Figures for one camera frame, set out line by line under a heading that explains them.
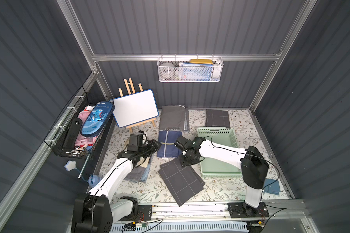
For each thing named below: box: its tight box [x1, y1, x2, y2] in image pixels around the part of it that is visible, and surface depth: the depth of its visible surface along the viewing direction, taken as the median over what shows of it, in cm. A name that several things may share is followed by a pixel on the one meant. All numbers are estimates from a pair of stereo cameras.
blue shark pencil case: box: [80, 101, 115, 137], surface depth 69 cm
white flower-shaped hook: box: [64, 160, 78, 172], surface depth 67 cm
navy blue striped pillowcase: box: [157, 130, 183, 158], surface depth 102 cm
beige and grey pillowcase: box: [123, 153, 153, 183], surface depth 87 cm
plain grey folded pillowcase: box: [159, 104, 190, 132], surface depth 118 cm
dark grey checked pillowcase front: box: [157, 157, 206, 207], surface depth 84 cm
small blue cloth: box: [262, 178, 281, 196], surface depth 81 cm
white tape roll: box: [159, 62, 175, 80], surface depth 89 cm
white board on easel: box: [108, 89, 159, 128], surface depth 98 cm
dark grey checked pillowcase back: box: [204, 109, 231, 129], surface depth 117 cm
